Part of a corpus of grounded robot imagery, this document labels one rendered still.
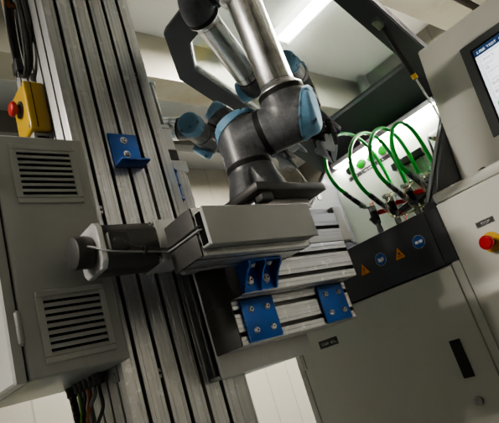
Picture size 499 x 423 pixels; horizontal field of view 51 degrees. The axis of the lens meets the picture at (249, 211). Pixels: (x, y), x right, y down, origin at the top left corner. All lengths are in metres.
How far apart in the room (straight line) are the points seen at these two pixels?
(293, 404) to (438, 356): 2.53
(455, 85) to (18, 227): 1.40
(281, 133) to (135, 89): 0.40
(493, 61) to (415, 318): 0.82
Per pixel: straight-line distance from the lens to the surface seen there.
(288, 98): 1.23
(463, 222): 1.48
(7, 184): 1.06
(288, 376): 4.02
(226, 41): 1.54
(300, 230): 1.00
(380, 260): 1.61
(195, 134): 1.65
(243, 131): 1.24
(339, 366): 1.77
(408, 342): 1.61
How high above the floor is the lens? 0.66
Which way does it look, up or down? 17 degrees up
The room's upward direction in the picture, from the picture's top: 18 degrees counter-clockwise
